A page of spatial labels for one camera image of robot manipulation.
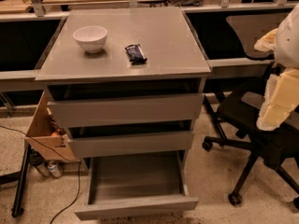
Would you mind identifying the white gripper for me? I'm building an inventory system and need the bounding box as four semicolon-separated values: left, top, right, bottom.
254;4;299;131

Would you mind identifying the grey bottom drawer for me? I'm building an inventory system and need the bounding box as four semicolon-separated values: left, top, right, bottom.
75;151;198;221

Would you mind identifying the grey drawer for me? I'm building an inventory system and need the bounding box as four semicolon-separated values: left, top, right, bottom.
68;120;193;158
75;151;198;221
48;92;203;128

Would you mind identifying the grey drawer cabinet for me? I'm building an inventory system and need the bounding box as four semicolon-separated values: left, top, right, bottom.
35;7;212;166

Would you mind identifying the grey middle drawer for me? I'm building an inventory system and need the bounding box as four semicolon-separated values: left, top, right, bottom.
68;120;193;158

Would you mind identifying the grey top drawer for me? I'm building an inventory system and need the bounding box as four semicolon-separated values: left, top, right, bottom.
48;92;203;128

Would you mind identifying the black office chair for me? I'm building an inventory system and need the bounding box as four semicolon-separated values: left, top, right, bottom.
202;13;299;205

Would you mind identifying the dark blue snack bar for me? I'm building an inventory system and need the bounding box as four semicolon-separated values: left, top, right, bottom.
125;44;147;64

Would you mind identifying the white ceramic bowl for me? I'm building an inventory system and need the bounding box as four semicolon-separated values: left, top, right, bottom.
73;26;107;53

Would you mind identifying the brown cardboard box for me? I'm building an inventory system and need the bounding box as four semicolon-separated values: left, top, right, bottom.
25;94;78;162

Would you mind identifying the silver spray can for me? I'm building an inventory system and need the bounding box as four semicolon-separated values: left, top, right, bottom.
48;161;63;178

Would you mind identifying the dark spray can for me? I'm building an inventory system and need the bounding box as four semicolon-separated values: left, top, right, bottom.
29;150;50;177

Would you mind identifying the black metal stand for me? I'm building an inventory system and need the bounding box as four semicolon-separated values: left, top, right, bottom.
0;142;31;217

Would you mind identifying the black floor cable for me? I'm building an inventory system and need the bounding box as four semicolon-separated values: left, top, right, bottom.
0;124;82;224

